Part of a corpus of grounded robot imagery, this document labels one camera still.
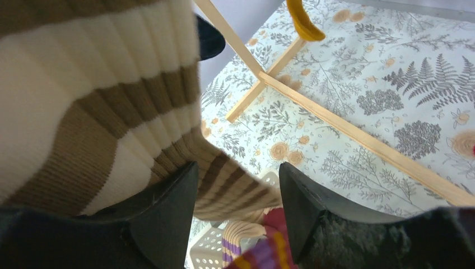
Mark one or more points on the purple striped beige sock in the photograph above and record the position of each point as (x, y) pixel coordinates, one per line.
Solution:
(259, 242)

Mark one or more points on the brown cream striped sock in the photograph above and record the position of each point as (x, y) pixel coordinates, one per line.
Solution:
(100, 100)

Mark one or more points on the navy blue sock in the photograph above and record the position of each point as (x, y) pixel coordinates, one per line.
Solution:
(211, 41)

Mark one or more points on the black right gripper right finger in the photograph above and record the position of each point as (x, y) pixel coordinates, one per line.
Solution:
(327, 230)

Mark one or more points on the mustard yellow striped sock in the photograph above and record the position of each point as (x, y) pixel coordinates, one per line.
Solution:
(302, 23)

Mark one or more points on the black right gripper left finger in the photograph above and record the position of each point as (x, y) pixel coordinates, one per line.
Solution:
(148, 230)

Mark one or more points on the white plastic basket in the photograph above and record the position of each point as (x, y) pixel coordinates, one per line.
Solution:
(212, 244)

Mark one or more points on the wooden clothes rack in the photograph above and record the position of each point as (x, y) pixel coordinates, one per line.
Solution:
(425, 176)

